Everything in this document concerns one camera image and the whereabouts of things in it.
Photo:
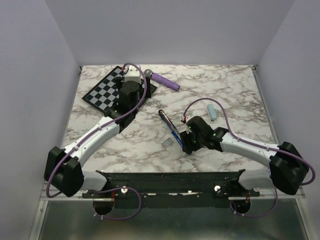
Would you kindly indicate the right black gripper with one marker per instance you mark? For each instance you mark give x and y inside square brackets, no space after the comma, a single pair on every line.
[185,137]

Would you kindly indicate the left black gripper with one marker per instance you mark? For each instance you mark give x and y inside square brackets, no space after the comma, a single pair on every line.
[141,90]

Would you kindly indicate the grey staple tray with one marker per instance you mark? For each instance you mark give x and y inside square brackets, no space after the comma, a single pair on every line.
[167,142]

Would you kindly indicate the light blue stapler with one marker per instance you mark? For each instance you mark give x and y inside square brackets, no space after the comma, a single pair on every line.
[211,113]

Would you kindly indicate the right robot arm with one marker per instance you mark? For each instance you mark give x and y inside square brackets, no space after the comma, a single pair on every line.
[283,168]

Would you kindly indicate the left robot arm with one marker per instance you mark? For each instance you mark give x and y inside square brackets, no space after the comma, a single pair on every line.
[63,168]

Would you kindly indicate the purple glitter toy microphone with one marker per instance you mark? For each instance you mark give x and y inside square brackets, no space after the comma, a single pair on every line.
[161,80]

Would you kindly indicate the black and silver chessboard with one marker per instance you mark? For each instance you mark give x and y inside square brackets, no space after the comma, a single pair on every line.
[103,95]

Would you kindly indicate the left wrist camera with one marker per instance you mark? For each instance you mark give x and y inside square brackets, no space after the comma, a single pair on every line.
[131,73]

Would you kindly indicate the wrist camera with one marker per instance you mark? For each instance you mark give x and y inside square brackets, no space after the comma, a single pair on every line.
[184,120]
[131,73]

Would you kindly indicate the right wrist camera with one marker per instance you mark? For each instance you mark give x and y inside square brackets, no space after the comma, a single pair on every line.
[184,120]

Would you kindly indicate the aluminium mounting rail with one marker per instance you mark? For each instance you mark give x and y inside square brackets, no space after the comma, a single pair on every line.
[175,190]

